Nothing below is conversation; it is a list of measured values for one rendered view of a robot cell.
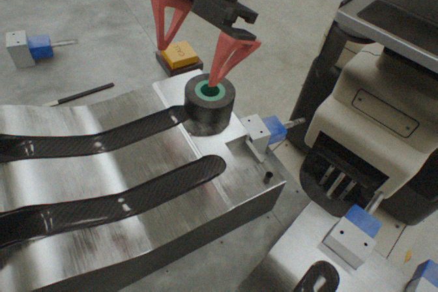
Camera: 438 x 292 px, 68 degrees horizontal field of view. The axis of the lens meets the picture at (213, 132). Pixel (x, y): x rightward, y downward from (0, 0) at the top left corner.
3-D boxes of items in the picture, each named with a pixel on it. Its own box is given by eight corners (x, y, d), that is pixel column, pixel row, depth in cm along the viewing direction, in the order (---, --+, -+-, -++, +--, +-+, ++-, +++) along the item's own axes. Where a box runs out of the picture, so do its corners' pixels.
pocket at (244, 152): (245, 146, 53) (249, 132, 50) (264, 171, 50) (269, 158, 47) (221, 157, 51) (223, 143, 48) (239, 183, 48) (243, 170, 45)
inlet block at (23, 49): (79, 44, 74) (73, 23, 70) (82, 58, 71) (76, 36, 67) (15, 54, 70) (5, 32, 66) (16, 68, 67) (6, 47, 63)
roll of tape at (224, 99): (219, 84, 56) (221, 68, 53) (241, 116, 52) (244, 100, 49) (176, 95, 54) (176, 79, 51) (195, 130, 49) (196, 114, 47)
